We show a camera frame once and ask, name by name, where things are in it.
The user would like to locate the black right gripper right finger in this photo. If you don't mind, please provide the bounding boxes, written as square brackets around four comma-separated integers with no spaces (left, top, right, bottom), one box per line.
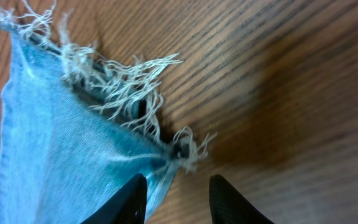
[209,175,273,224]

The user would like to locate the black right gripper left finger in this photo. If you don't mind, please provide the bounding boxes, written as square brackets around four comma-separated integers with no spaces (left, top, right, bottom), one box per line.
[81,174,147,224]

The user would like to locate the light blue denim jeans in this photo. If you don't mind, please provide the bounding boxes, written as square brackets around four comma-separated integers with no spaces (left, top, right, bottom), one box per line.
[0,6,213,223]

